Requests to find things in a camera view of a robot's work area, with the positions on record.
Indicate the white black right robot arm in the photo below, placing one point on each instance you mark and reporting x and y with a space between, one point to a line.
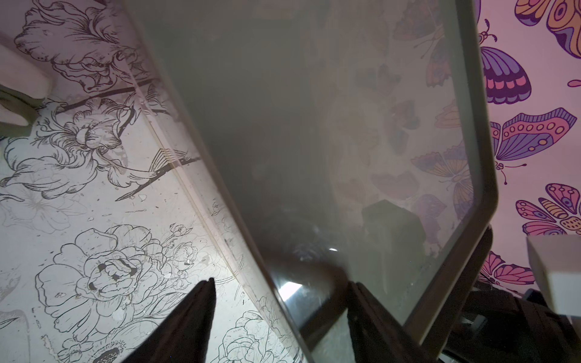
497 326

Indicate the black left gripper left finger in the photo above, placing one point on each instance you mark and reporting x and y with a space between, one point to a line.
184 335

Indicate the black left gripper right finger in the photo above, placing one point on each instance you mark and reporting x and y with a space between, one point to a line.
375 334

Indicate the grey white work glove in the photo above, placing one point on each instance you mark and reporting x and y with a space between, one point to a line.
24 88

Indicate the grey three-drawer storage box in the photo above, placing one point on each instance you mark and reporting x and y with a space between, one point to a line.
350 142

